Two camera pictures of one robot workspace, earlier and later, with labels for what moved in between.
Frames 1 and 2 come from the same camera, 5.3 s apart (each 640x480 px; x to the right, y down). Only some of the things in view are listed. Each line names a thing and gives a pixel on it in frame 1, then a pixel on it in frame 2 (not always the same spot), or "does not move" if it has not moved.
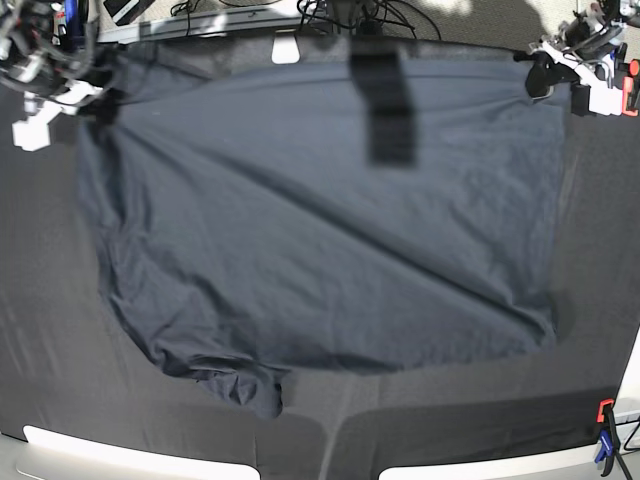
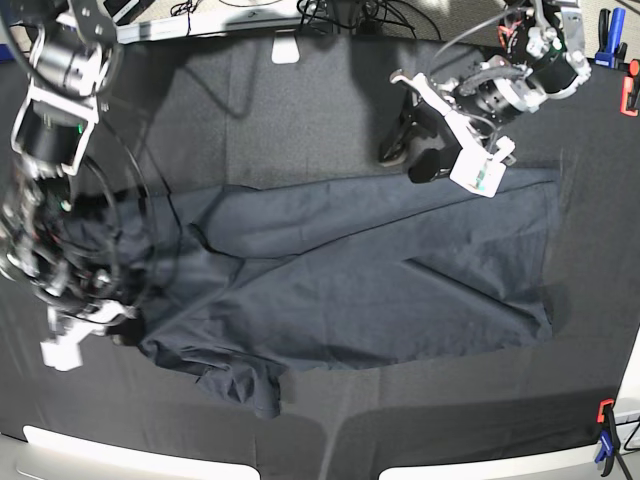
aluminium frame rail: (279, 18) does not move
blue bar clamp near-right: (609, 439) does not move
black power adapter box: (124, 11) does not move
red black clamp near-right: (600, 408) does not move
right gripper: (599, 75) → (505, 145)
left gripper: (105, 106) → (48, 253)
